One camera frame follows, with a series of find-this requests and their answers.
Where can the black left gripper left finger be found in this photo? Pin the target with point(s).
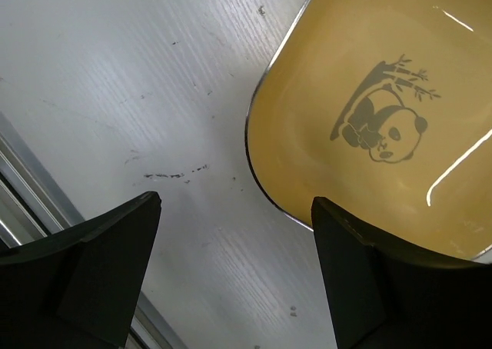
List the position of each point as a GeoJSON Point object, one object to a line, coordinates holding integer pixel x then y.
{"type": "Point", "coordinates": [79, 288]}

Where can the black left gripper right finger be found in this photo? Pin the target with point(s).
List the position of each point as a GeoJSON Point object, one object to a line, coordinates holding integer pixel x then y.
{"type": "Point", "coordinates": [385, 292]}

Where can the yellow panda plate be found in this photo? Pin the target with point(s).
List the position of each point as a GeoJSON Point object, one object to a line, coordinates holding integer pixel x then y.
{"type": "Point", "coordinates": [384, 108]}

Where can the aluminium table edge rail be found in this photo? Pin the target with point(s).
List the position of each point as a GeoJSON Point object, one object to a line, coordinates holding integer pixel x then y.
{"type": "Point", "coordinates": [56, 212]}

